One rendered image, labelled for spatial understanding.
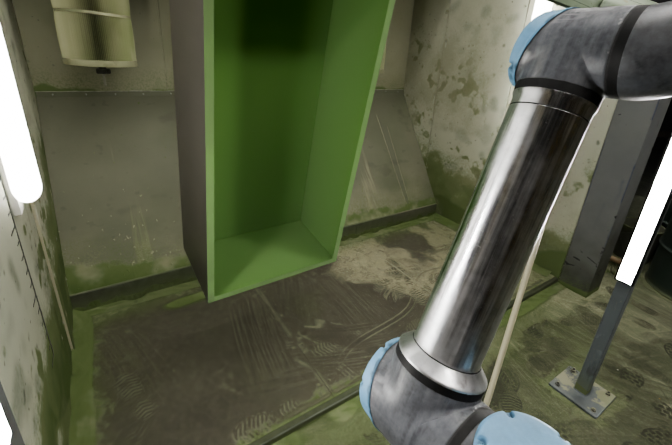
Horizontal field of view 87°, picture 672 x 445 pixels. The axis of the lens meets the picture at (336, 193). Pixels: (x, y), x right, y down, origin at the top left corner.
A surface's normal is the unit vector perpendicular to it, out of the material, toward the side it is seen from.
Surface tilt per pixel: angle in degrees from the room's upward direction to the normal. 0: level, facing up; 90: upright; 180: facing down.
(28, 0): 90
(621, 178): 90
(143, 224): 57
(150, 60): 90
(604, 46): 84
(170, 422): 0
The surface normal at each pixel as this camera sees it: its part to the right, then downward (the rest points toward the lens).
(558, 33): -0.70, -0.25
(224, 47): 0.55, 0.51
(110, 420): 0.05, -0.93
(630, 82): -0.58, 0.73
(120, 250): 0.49, -0.23
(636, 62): -0.67, 0.36
